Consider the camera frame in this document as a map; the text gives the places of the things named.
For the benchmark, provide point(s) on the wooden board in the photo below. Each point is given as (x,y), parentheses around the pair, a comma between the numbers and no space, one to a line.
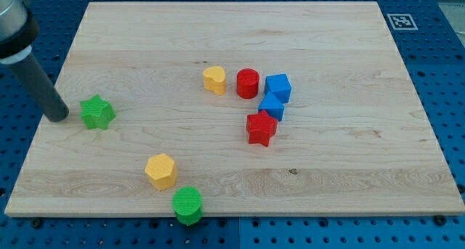
(354,139)

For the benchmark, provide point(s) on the green star block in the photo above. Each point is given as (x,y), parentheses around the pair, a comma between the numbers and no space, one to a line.
(97,112)

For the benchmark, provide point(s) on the red star block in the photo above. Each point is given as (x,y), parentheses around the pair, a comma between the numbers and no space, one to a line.
(261,127)

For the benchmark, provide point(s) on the yellow heart block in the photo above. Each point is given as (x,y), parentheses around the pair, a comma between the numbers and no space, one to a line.
(214,79)

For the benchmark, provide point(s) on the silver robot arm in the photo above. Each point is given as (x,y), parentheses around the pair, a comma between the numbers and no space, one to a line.
(18,30)

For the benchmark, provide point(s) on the red cylinder block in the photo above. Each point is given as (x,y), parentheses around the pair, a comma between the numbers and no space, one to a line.
(247,83)

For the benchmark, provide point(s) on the white fiducial marker tag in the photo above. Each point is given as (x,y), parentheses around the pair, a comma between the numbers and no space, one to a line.
(400,21)

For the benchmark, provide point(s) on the green cylinder block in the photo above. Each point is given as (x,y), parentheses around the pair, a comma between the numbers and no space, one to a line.
(187,204)

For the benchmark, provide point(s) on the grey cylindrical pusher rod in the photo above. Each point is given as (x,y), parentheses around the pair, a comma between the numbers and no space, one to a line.
(32,76)

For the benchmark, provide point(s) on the yellow hexagon block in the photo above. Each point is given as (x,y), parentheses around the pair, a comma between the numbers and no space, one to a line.
(161,171)

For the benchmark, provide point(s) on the blue cube block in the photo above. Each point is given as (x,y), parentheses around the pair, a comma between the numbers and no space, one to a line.
(279,85)

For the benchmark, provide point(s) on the blue triangle block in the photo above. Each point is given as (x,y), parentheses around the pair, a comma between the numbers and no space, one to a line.
(272,105)

